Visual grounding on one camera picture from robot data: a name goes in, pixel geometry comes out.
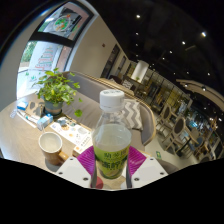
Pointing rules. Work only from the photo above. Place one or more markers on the green-labelled clear drink bottle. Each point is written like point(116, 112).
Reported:
point(111, 140)

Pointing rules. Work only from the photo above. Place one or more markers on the brown ceramic mug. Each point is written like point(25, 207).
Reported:
point(51, 150)

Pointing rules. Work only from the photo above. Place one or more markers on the small light blue box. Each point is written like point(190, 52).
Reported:
point(44, 122)

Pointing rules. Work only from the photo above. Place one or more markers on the grey white zigzag cushion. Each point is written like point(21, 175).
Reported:
point(135, 115)

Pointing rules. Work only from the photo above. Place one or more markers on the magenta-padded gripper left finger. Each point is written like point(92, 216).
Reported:
point(74, 171)

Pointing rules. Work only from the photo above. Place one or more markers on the white illustrated book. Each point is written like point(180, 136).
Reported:
point(75, 133)

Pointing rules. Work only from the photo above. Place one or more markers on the group of dining chairs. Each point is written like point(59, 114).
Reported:
point(178, 130)

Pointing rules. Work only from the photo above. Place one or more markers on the grey upholstered sofa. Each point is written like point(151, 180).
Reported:
point(90, 100)

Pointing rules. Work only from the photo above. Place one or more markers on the group of ceiling lights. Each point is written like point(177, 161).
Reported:
point(203, 34)

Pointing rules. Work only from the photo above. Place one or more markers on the green potted plant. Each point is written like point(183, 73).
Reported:
point(55, 90)

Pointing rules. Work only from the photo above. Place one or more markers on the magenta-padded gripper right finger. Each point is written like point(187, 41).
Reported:
point(150, 170)

